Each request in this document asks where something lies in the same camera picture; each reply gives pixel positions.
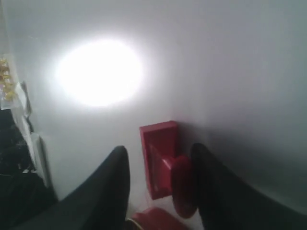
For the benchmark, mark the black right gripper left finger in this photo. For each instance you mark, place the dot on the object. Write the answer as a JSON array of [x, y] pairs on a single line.
[[99, 203]]

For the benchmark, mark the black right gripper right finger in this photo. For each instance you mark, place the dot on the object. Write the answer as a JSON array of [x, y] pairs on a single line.
[[226, 202]]

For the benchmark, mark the red plastic stamp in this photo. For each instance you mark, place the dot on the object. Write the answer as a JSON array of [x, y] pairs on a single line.
[[168, 171]]

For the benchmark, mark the red ink paste tin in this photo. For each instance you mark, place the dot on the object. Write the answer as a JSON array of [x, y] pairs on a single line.
[[154, 218]]

